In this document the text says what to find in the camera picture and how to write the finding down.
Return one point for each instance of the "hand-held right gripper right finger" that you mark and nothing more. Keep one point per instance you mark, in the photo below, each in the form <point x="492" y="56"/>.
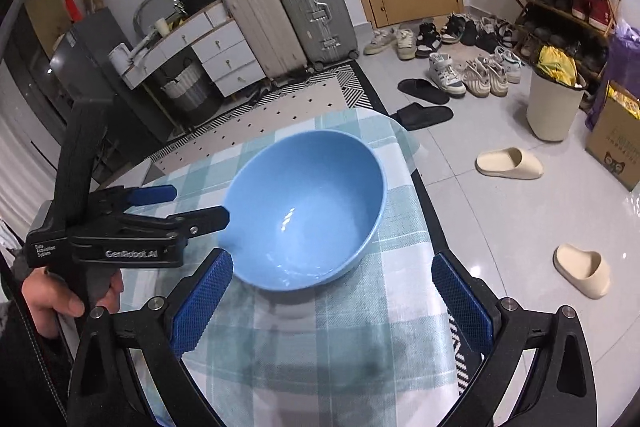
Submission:
<point x="462" y="302"/>

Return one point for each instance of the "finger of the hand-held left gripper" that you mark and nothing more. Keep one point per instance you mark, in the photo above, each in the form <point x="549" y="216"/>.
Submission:
<point x="155" y="193"/>
<point x="210" y="218"/>

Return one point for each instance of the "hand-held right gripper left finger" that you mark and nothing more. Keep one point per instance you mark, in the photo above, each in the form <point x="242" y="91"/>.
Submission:
<point x="200" y="302"/>

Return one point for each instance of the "light blue bowl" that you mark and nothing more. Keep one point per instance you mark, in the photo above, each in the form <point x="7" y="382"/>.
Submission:
<point x="310" y="217"/>

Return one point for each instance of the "person's left forearm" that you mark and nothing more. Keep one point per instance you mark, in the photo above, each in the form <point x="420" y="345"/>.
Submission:
<point x="25" y="382"/>

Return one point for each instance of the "person's left hand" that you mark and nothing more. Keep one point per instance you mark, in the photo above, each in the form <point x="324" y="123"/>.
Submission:
<point x="50" y="297"/>

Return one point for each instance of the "woven laundry basket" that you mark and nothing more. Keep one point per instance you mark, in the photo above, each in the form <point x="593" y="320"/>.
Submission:
<point x="185" y="92"/>

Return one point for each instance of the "teal checked tablecloth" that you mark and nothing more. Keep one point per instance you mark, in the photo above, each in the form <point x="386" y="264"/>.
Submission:
<point x="350" y="332"/>

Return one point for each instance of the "beige slipper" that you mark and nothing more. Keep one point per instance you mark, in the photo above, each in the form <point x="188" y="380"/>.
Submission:
<point x="505" y="164"/>
<point x="582" y="277"/>

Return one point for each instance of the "white kettle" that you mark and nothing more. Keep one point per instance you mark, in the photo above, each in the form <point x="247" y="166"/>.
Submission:
<point x="119" y="59"/>

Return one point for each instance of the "white crumpled cloth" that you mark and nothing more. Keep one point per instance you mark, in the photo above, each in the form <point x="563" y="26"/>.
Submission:
<point x="142" y="48"/>

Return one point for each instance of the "grey refrigerator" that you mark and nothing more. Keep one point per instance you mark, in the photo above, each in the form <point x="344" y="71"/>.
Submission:
<point x="100" y="57"/>

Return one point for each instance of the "black and white rug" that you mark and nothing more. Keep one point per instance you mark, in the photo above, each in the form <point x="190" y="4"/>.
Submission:
<point x="300" y="102"/>

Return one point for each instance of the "white dressing table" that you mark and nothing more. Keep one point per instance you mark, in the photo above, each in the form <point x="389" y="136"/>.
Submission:
<point x="225" y="57"/>

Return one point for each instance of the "white cup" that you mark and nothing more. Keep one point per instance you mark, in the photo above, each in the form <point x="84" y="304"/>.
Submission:
<point x="160" y="28"/>

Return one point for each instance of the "dark wardrobe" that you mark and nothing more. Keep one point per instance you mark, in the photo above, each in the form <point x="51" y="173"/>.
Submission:
<point x="30" y="72"/>

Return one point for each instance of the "oval mirror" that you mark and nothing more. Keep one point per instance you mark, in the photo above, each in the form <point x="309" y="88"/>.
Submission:
<point x="160" y="4"/>

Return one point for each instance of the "black slipper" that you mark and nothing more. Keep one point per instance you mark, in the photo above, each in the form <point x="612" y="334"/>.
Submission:
<point x="425" y="117"/>
<point x="425" y="91"/>

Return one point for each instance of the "beige suitcase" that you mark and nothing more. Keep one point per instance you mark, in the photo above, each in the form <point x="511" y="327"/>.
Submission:
<point x="265" y="27"/>

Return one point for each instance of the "red box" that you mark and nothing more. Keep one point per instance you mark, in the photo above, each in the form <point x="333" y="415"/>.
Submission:
<point x="75" y="9"/>

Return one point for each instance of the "cream trash bin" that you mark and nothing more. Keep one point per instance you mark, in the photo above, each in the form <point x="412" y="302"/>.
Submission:
<point x="550" y="112"/>

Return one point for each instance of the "flat cardboard sheet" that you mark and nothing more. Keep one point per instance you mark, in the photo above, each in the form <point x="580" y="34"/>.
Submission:
<point x="45" y="14"/>

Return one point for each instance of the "group of assorted shoes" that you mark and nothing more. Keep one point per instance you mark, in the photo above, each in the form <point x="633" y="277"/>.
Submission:
<point x="475" y="77"/>

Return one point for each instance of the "silver suitcase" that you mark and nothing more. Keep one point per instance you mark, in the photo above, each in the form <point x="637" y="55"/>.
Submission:
<point x="315" y="7"/>

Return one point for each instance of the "yellow plastic bag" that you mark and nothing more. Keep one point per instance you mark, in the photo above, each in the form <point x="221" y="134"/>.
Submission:
<point x="555" y="64"/>

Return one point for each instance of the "yellow packets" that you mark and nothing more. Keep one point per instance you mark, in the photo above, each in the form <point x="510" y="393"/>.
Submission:
<point x="625" y="99"/>

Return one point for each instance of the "purple bag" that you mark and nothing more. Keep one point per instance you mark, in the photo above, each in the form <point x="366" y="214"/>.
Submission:
<point x="625" y="57"/>

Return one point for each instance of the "wooden shoe rack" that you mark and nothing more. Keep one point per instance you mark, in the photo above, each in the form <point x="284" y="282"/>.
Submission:
<point x="612" y="12"/>

